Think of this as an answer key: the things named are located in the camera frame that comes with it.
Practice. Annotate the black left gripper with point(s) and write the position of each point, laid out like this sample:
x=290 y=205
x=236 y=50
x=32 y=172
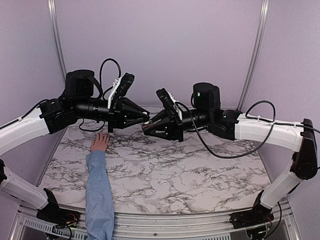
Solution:
x=116 y=113

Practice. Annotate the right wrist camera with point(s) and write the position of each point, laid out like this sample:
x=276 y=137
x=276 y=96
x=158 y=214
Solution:
x=170 y=105

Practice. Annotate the aluminium frame post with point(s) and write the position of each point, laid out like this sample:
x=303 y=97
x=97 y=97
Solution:
x=259 y=37
x=56 y=36

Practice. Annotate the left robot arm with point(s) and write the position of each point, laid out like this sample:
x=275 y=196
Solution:
x=82 y=98

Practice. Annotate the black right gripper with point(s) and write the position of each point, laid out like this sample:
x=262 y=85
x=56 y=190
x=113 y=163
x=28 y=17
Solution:
x=174 y=130

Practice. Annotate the blue sleeved forearm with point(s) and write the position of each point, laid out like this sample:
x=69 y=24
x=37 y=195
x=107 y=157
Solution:
x=99 y=204

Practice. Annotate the mannequin hand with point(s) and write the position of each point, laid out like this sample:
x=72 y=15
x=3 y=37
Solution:
x=100 y=143

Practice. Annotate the red nail polish bottle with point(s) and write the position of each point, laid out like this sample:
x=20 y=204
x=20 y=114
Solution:
x=147 y=126

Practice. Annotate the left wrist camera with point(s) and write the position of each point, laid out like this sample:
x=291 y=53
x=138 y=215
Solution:
x=120 y=88

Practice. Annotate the front aluminium rail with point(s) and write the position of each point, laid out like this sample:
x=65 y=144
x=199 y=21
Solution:
x=134 y=226

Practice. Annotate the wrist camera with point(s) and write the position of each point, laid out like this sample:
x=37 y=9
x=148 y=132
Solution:
x=120 y=88
x=170 y=105

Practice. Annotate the right aluminium frame post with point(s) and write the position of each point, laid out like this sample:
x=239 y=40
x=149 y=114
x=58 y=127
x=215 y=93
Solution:
x=259 y=37

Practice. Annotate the left aluminium frame post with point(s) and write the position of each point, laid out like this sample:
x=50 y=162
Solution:
x=56 y=36

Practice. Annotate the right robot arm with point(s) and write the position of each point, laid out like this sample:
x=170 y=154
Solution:
x=273 y=139

